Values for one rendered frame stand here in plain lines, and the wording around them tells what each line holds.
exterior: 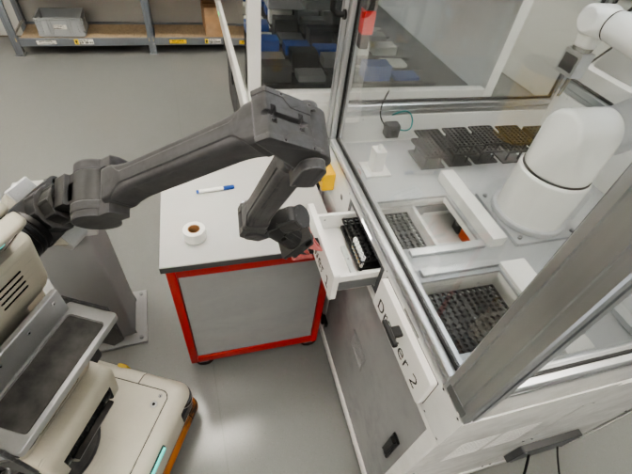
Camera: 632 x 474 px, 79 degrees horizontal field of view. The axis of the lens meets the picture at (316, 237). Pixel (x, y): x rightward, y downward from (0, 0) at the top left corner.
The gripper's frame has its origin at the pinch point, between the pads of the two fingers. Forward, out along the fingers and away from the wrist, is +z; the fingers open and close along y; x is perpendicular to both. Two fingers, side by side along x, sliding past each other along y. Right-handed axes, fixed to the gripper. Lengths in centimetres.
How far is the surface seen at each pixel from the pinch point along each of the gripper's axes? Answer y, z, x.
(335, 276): 3.4, -0.2, -11.1
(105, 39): -131, -24, 364
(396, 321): 10.1, 9.8, -25.7
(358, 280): 5.0, 9.6, -9.8
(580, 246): 47, -23, -45
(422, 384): 9.5, 10.3, -41.3
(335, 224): 4.2, 11.4, 14.4
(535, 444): 10, 90, -52
